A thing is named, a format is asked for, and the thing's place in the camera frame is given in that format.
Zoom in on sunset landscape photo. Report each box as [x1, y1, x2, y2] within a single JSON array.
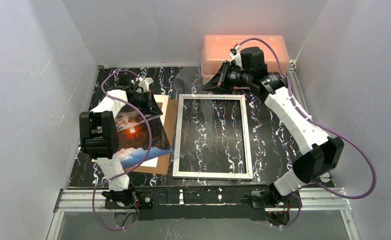
[[115, 105, 172, 172]]

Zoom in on clear glass sheet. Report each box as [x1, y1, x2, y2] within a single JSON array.
[[168, 67, 203, 161]]

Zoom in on white picture frame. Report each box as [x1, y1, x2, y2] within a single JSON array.
[[172, 94, 254, 181]]

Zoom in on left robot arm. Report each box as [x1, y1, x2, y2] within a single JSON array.
[[79, 70, 171, 191]]

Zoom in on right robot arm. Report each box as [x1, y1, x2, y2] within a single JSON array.
[[202, 44, 344, 200]]

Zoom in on pink plastic storage box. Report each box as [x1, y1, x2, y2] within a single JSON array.
[[201, 35, 290, 84]]

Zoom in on brown backing board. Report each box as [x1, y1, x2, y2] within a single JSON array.
[[91, 94, 180, 176]]

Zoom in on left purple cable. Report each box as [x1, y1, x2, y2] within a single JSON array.
[[92, 69, 154, 232]]

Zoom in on purple cable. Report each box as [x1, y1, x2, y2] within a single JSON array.
[[92, 69, 154, 232], [231, 37, 378, 229]]

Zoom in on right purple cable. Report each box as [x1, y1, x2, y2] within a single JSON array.
[[231, 37, 378, 229]]

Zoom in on aluminium rail base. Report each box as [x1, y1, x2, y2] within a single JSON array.
[[54, 185, 352, 221]]

